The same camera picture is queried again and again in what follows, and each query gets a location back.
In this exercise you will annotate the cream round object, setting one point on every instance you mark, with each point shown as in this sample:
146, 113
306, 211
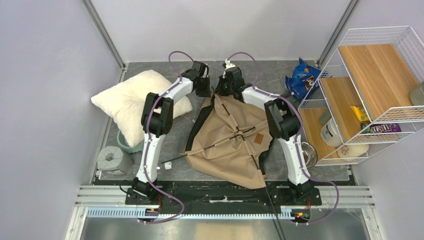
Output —
352, 151

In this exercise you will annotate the white fluffy pillow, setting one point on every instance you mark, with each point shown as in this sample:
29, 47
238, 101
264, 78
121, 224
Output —
125, 101

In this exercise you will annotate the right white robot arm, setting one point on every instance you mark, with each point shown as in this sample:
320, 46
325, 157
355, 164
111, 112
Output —
284, 124

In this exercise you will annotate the mint green bowl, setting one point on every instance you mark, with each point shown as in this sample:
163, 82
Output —
123, 144

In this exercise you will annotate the steel pet bowl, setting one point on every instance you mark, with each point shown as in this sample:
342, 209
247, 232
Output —
310, 154

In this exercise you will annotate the purple candy bag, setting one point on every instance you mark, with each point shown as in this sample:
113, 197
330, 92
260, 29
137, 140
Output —
380, 128

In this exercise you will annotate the clear glass jar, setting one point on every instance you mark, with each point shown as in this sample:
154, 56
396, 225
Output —
416, 95

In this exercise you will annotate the white plastic jar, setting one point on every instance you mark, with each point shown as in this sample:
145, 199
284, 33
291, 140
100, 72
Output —
330, 135

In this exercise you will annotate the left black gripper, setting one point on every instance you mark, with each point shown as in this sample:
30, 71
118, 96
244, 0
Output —
204, 88

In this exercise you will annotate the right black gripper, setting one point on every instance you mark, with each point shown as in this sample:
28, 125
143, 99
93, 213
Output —
224, 88

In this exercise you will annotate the beige pet tent fabric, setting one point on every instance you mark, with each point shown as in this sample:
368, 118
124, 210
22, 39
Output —
230, 140

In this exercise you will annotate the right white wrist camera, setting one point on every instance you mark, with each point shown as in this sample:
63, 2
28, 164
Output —
231, 71

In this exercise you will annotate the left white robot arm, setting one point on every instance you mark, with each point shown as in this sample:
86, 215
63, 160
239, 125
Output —
157, 120

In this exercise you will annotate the white wire shelf rack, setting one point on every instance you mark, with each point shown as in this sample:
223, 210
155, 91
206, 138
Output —
372, 68

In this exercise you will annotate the small white plastic cap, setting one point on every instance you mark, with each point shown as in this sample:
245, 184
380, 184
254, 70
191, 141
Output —
168, 165

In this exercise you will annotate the grey toilet paper roll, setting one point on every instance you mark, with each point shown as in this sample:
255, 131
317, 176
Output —
113, 160

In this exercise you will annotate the blue chip bag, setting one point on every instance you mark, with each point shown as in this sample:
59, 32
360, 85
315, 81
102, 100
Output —
302, 80

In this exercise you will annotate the yellow snack packet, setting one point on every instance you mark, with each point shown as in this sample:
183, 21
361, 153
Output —
360, 114

